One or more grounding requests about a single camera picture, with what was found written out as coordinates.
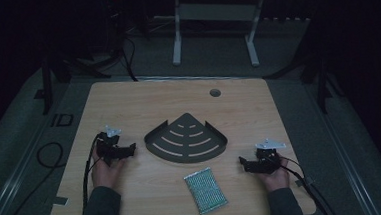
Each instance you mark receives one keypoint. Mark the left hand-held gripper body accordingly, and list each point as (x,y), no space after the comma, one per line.
(109,149)

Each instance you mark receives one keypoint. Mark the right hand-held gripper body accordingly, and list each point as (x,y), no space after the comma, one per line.
(267,159)

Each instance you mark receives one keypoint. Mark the person's right hand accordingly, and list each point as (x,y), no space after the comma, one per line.
(276,179)

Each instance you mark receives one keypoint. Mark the person's left hand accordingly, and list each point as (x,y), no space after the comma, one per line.
(106,174)

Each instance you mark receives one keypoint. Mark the silver green scouring sponge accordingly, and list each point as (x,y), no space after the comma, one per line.
(205,191)

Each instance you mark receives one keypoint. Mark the black floor tape marks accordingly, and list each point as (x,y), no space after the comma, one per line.
(62,120)

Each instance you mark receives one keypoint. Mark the black metal corner shelf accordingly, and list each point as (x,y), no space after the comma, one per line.
(186,144)

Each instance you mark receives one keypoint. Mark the dark metal stand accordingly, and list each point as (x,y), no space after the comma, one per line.
(48,82)
(322,79)

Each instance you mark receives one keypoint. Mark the white metal stand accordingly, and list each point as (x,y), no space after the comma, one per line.
(214,12)

